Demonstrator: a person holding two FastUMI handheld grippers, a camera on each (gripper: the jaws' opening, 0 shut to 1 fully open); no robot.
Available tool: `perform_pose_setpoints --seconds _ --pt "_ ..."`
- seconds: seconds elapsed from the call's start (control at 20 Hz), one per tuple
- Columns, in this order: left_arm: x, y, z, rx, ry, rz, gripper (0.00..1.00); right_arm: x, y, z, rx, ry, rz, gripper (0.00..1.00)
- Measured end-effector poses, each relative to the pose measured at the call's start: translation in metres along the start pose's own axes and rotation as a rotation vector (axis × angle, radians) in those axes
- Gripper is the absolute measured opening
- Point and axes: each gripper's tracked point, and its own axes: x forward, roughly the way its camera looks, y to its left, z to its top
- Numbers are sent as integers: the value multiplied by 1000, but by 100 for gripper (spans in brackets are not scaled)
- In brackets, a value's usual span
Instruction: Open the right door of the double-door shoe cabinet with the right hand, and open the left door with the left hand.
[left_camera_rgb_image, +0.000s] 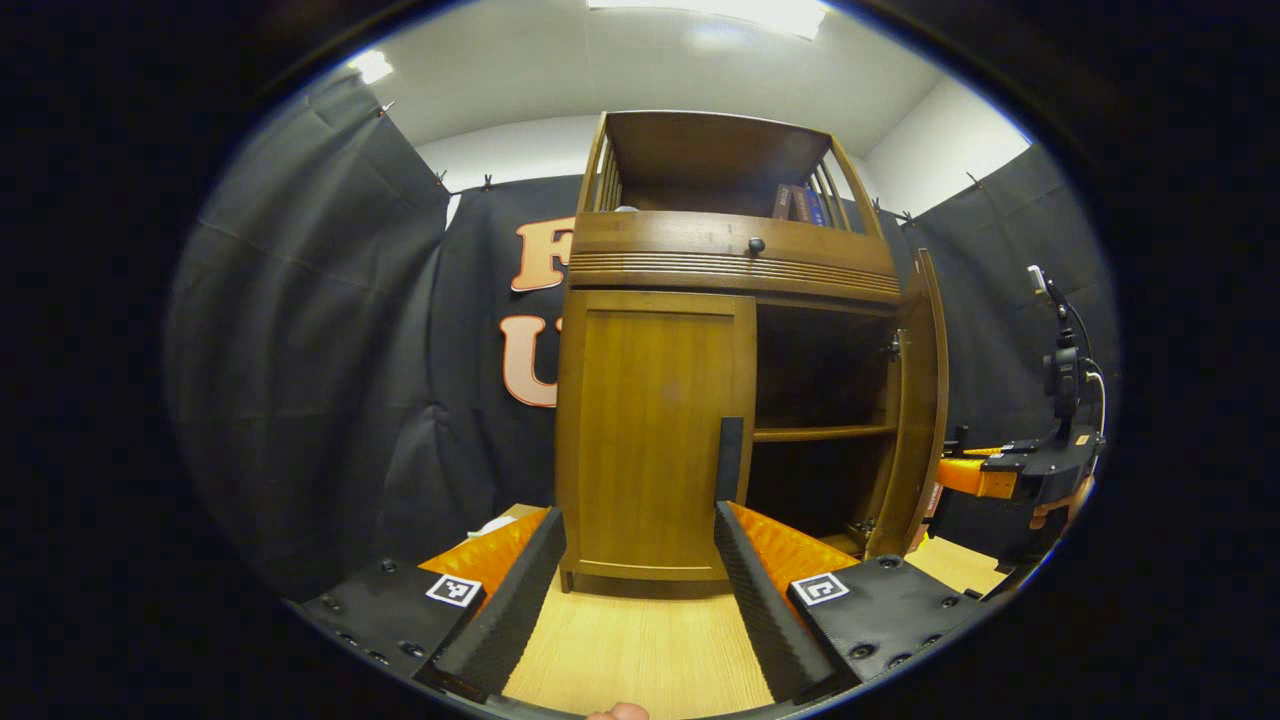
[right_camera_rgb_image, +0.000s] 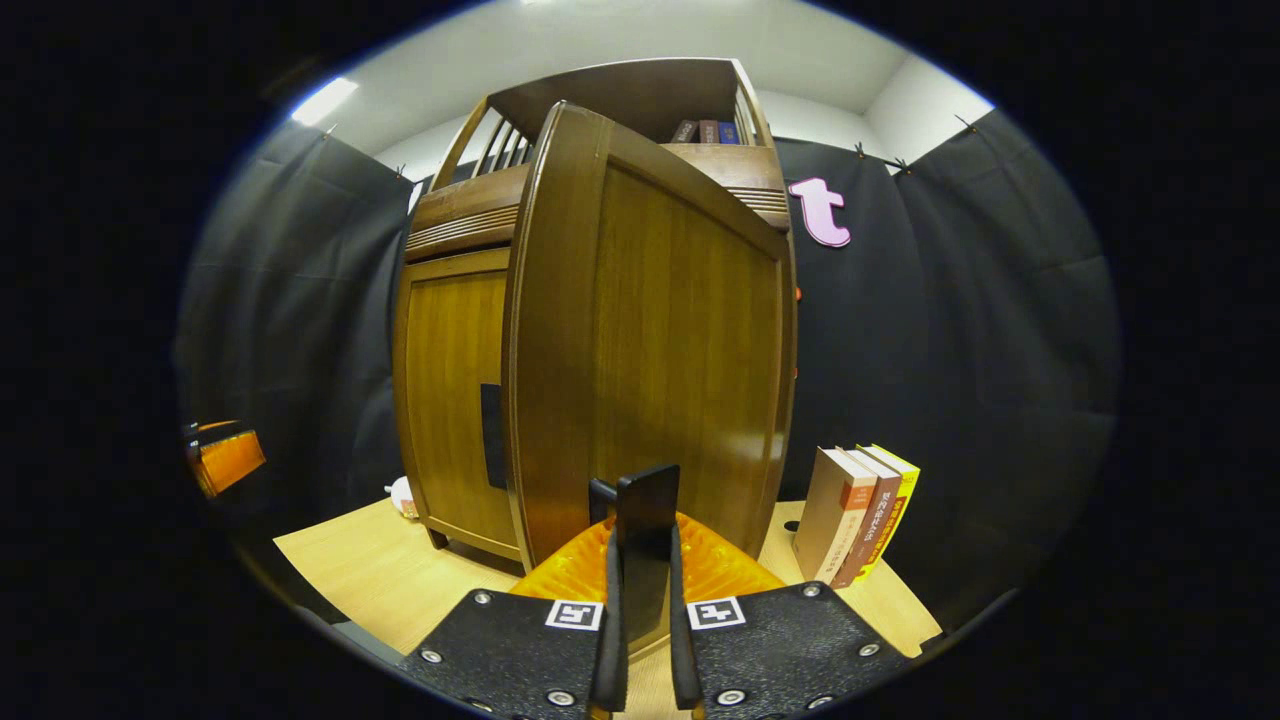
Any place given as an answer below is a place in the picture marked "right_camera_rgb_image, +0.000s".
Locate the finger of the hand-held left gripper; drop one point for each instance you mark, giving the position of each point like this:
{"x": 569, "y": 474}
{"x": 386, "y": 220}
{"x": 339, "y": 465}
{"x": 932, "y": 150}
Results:
{"x": 230, "y": 460}

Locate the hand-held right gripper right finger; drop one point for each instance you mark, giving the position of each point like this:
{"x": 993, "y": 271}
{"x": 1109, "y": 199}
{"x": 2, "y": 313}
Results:
{"x": 682, "y": 650}

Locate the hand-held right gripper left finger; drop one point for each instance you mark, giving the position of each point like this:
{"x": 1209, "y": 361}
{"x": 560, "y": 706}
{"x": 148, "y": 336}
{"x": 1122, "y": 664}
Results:
{"x": 610, "y": 650}

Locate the wooden double-door shoe cabinet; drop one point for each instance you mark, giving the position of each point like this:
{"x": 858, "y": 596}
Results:
{"x": 640, "y": 95}

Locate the white crumpled bag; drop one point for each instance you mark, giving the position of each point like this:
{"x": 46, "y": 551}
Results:
{"x": 402, "y": 498}

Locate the brown thick book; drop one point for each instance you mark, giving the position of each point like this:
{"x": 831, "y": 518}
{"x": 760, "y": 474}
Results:
{"x": 872, "y": 525}

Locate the wooden drawer with black knob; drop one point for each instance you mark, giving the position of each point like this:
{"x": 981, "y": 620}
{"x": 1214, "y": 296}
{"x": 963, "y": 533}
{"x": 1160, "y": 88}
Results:
{"x": 470, "y": 210}

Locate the small ceiling light panel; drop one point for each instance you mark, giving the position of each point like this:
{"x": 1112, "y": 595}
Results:
{"x": 323, "y": 101}

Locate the black backdrop cloth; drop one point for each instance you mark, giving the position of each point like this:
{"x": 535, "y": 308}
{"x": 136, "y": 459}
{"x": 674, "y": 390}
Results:
{"x": 1000, "y": 350}

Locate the blue book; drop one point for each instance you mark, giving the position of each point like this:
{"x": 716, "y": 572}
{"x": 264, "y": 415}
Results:
{"x": 728, "y": 133}

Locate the dark red book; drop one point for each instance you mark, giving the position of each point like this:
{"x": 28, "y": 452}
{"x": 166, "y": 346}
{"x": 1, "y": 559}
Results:
{"x": 707, "y": 131}

